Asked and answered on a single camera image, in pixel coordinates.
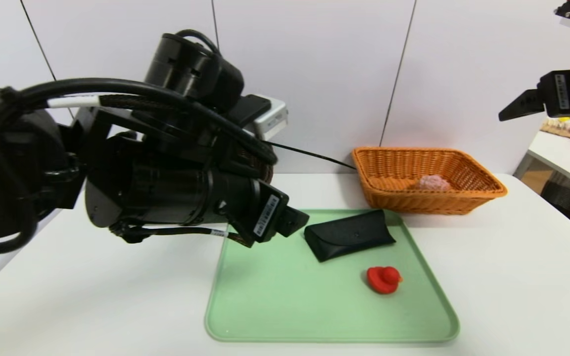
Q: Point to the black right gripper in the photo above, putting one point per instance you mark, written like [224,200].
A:
[560,94]

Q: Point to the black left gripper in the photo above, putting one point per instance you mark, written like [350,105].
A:
[268,216]

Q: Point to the black glasses case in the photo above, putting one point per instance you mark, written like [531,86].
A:
[349,235]

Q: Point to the red rubber duck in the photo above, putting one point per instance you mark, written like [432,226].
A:
[384,281]

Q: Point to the pinkish bread bun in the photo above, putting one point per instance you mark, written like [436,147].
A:
[433,183]

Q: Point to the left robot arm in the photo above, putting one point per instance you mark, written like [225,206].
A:
[166,193]

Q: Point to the orange wicker basket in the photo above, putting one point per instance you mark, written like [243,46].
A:
[463,202]

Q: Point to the brown wooden tray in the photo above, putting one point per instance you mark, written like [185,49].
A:
[559,131]

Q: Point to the white side table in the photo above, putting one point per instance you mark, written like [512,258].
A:
[562,158]

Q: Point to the light green plastic tray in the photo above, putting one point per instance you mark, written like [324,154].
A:
[290,306]

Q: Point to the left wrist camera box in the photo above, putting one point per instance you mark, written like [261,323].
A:
[272,116]

